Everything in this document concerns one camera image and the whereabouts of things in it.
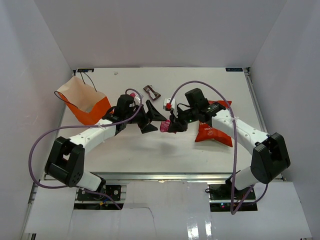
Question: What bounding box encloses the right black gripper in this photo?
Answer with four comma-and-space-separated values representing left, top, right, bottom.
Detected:
168, 106, 199, 132

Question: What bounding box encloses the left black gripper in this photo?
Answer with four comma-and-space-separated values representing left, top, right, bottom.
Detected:
125, 100, 166, 134

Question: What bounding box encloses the pink snack packet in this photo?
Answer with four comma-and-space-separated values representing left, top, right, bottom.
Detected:
129, 92, 143, 101
160, 120, 171, 133

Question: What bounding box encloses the brown chocolate wrapper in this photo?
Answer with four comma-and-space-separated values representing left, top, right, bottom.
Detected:
143, 85, 161, 101

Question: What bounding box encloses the red chips bag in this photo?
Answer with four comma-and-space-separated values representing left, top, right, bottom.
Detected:
194, 99, 234, 148

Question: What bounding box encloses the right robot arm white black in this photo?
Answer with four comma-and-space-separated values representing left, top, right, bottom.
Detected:
163, 88, 291, 200

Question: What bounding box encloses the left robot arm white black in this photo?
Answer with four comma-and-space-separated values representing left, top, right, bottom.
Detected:
44, 94, 166, 200

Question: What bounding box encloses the orange paper bag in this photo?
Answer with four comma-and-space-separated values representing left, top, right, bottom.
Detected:
55, 76, 111, 126

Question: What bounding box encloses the blue table label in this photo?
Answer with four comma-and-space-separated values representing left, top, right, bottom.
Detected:
225, 67, 243, 72

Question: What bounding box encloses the black label top left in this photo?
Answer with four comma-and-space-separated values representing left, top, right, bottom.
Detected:
76, 68, 95, 73

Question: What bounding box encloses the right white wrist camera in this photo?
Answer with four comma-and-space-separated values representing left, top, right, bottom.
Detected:
163, 98, 177, 112

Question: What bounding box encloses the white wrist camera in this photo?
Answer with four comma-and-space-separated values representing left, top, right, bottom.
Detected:
129, 92, 143, 107
163, 98, 177, 112

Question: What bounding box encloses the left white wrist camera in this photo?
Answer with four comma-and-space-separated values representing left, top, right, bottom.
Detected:
129, 92, 143, 107

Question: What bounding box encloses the aluminium front rail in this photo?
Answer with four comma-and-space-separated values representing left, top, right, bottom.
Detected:
42, 171, 283, 182

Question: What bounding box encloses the aluminium rail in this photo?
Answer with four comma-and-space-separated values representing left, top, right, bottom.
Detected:
42, 171, 283, 182
244, 67, 291, 184

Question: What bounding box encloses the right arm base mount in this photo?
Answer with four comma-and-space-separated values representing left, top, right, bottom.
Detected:
205, 184, 258, 213

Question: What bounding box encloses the aluminium right side rail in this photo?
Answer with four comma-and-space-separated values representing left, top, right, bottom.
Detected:
244, 67, 291, 184

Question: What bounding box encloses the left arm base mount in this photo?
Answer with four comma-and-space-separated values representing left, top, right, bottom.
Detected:
74, 184, 124, 211

